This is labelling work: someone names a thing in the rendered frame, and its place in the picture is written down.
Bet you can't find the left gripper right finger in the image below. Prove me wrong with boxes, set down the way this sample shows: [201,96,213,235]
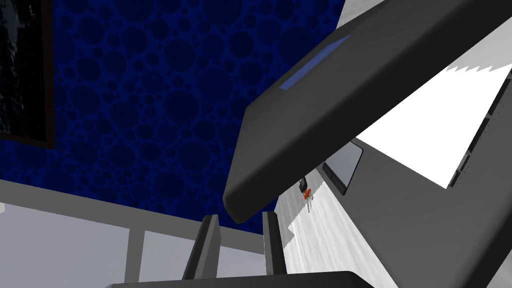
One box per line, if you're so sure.
[261,211,288,277]

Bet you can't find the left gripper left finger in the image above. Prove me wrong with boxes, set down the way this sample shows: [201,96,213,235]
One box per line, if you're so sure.
[181,214,222,281]

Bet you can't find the small orange tag with keys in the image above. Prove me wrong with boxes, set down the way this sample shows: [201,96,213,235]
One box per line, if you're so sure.
[303,188,315,214]

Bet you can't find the dark grey panel with pad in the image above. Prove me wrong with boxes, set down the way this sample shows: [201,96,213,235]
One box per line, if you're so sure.
[321,63,512,288]

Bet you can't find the dark grey slab, blue strip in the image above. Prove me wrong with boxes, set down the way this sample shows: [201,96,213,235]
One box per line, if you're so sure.
[222,0,512,225]

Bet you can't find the dark framed wall picture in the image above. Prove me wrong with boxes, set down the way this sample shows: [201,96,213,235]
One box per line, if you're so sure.
[0,0,56,150]

